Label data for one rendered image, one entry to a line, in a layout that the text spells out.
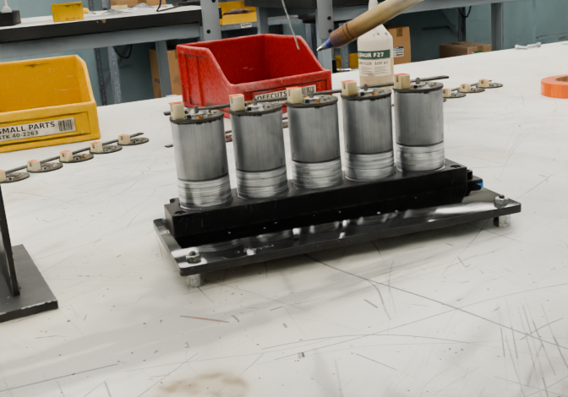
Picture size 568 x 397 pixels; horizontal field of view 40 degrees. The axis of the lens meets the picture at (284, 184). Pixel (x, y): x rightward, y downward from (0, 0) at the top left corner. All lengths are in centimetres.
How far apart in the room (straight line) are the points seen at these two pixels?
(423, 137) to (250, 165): 9
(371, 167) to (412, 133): 3
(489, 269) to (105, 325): 15
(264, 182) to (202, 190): 3
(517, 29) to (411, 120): 583
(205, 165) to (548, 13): 608
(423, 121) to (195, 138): 11
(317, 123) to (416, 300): 11
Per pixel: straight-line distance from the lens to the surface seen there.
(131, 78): 490
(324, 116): 37
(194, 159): 36
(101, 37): 275
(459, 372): 26
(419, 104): 39
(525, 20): 625
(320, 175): 37
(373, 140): 38
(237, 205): 36
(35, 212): 47
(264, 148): 36
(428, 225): 35
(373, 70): 76
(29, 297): 34
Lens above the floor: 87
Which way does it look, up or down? 16 degrees down
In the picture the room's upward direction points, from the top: 5 degrees counter-clockwise
